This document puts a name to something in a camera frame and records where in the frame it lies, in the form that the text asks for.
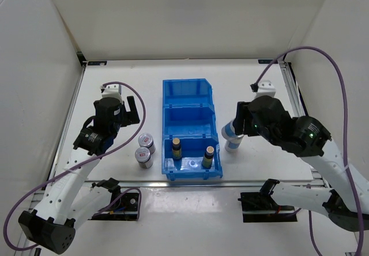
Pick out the blue-white shaker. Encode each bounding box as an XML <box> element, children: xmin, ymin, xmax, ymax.
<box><xmin>224</xmin><ymin>139</ymin><xmax>242</xmax><ymax>153</ymax></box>
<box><xmin>221</xmin><ymin>120</ymin><xmax>244</xmax><ymax>141</ymax></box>

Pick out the dark spice jar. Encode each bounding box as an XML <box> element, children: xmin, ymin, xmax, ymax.
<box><xmin>135</xmin><ymin>147</ymin><xmax>153</xmax><ymax>169</ymax></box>
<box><xmin>138</xmin><ymin>133</ymin><xmax>156</xmax><ymax>154</ymax></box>

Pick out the yellow-label brown bottle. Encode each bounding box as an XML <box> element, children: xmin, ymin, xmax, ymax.
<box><xmin>172</xmin><ymin>138</ymin><xmax>182</xmax><ymax>160</ymax></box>
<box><xmin>202</xmin><ymin>146</ymin><xmax>214</xmax><ymax>169</ymax></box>

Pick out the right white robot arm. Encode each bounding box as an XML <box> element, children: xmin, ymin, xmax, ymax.
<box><xmin>231</xmin><ymin>96</ymin><xmax>368</xmax><ymax>232</ymax></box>

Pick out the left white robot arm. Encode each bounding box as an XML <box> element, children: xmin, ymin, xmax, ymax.
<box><xmin>18</xmin><ymin>96</ymin><xmax>140</xmax><ymax>255</ymax></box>

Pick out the blue three-compartment plastic bin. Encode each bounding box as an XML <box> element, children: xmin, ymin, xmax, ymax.
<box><xmin>161</xmin><ymin>78</ymin><xmax>223</xmax><ymax>181</ymax></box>

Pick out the left blue corner label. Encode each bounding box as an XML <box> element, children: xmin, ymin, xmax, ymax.
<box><xmin>87</xmin><ymin>61</ymin><xmax>107</xmax><ymax>66</ymax></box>

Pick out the blue corner label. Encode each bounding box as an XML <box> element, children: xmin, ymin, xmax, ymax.
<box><xmin>258</xmin><ymin>59</ymin><xmax>278</xmax><ymax>65</ymax></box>
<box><xmin>87</xmin><ymin>61</ymin><xmax>107</xmax><ymax>66</ymax></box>

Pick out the right blue corner label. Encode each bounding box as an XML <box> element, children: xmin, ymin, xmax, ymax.
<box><xmin>258</xmin><ymin>59</ymin><xmax>278</xmax><ymax>65</ymax></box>

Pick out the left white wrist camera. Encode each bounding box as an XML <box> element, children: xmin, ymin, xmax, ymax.
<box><xmin>100</xmin><ymin>84</ymin><xmax>123</xmax><ymax>103</ymax></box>

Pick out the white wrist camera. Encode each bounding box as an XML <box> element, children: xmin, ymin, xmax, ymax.
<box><xmin>250</xmin><ymin>80</ymin><xmax>276</xmax><ymax>99</ymax></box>
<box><xmin>100</xmin><ymin>84</ymin><xmax>123</xmax><ymax>103</ymax></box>

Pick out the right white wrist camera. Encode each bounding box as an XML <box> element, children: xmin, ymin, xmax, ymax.
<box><xmin>250</xmin><ymin>80</ymin><xmax>276</xmax><ymax>99</ymax></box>

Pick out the right aluminium side rail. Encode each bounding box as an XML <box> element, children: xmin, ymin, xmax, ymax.
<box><xmin>276</xmin><ymin>60</ymin><xmax>325</xmax><ymax>186</ymax></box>

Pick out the aluminium side rail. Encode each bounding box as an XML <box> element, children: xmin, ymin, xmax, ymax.
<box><xmin>42</xmin><ymin>65</ymin><xmax>97</xmax><ymax>182</ymax></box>
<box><xmin>276</xmin><ymin>60</ymin><xmax>325</xmax><ymax>186</ymax></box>

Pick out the left aluminium side rail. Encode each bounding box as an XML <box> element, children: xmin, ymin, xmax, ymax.
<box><xmin>42</xmin><ymin>65</ymin><xmax>97</xmax><ymax>182</ymax></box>

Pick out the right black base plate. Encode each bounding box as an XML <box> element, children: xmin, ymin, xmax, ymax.
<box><xmin>238</xmin><ymin>192</ymin><xmax>298</xmax><ymax>223</ymax></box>

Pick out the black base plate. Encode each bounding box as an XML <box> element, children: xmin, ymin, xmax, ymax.
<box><xmin>238</xmin><ymin>192</ymin><xmax>298</xmax><ymax>223</ymax></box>
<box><xmin>91</xmin><ymin>188</ymin><xmax>142</xmax><ymax>221</ymax></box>

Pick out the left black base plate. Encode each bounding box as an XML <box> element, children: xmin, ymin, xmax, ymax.
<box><xmin>91</xmin><ymin>188</ymin><xmax>142</xmax><ymax>221</ymax></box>

